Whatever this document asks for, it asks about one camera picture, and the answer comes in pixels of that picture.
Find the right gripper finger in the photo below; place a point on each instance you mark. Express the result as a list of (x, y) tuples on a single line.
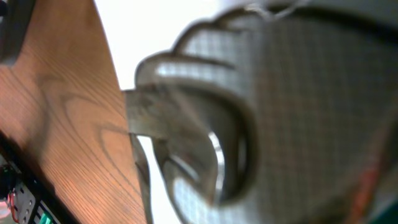
[(15, 18)]

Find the grey plastic mesh basket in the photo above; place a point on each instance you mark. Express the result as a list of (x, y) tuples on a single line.
[(270, 116)]

